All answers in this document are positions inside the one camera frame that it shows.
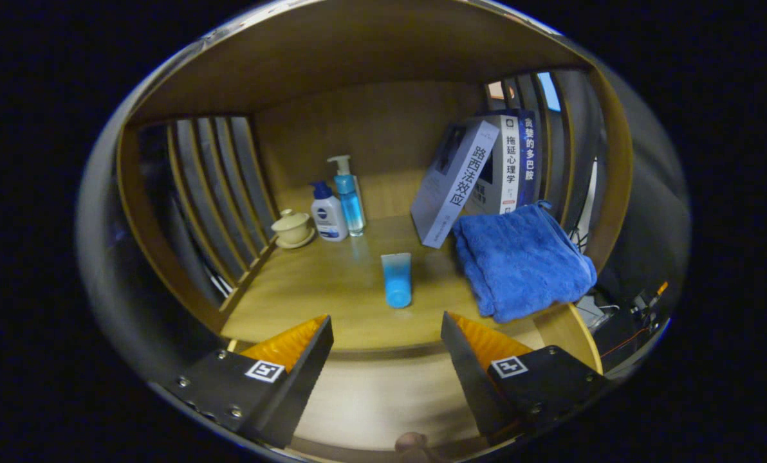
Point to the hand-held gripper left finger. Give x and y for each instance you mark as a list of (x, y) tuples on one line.
[(296, 386)]

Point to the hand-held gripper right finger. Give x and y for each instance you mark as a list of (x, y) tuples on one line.
[(470, 379)]

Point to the blue cosmetic tube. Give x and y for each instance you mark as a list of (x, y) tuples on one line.
[(397, 283)]

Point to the wooden countertop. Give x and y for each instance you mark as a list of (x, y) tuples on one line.
[(332, 296)]

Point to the wooden cabinet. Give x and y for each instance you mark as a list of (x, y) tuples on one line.
[(358, 58)]

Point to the blue folded towel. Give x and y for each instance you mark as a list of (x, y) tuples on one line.
[(518, 263)]

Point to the beige lidded teacup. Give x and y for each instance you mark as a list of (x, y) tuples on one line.
[(291, 228)]

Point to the white lotion bottle blue cap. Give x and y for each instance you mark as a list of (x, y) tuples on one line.
[(329, 218)]

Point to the lavender book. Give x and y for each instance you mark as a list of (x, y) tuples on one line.
[(454, 186)]

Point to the blue pump bottle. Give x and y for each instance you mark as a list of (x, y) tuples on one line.
[(350, 199)]

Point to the black device with orange tip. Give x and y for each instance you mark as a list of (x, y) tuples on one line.
[(647, 299)]

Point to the white spine book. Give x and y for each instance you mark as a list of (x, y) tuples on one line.
[(506, 173)]

